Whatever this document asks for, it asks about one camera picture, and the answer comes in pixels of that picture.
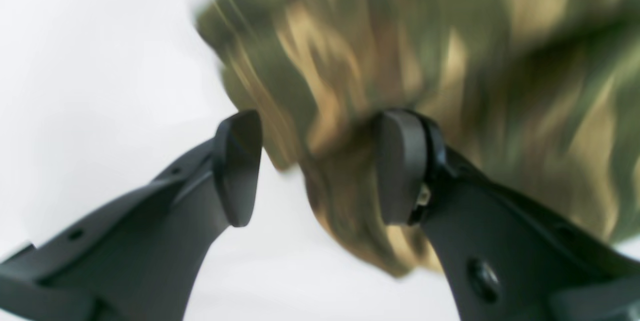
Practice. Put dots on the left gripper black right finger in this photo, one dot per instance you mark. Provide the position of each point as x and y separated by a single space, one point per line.
505 256

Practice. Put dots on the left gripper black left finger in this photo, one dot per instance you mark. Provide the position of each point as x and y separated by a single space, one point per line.
137 257

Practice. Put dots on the camouflage T-shirt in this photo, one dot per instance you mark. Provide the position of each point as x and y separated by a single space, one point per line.
541 95

